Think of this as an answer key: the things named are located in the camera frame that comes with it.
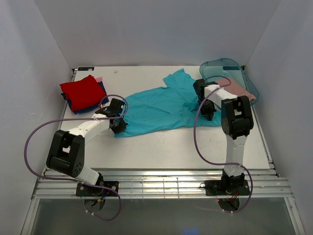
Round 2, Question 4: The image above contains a teal t shirt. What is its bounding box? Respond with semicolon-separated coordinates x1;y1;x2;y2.
113;68;222;139

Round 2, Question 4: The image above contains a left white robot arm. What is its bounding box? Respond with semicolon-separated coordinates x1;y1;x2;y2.
46;98;128;186

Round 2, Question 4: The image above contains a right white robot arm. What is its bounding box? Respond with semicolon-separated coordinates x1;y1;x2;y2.
193;75;254;191

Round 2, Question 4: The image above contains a blue folded t shirt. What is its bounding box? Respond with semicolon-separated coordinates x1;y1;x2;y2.
61;81;109;115

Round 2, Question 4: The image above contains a pink t shirt in bin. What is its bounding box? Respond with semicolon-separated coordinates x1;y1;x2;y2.
216;78;256;102

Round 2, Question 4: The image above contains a red folded t shirt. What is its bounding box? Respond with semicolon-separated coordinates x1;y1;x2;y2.
60;75;107;111

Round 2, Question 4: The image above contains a teal plastic bin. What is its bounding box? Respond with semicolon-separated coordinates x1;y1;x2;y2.
200;58;259;105

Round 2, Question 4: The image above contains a blue label sticker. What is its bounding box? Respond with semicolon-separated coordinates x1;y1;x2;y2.
77;67;94;71

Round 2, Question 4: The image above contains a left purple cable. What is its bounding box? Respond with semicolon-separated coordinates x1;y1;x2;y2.
23;94;129;220

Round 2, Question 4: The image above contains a purple cable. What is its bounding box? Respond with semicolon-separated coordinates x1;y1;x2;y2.
193;75;252;213
23;94;129;220

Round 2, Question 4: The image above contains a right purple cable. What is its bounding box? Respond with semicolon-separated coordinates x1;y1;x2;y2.
193;75;252;213

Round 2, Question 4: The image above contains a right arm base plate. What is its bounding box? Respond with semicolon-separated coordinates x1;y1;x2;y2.
200;180;250;196

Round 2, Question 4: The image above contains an aluminium rail frame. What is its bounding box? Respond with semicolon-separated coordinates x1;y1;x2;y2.
32;168;293;199

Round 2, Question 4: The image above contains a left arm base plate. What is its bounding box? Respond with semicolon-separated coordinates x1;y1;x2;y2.
75;181;119;197

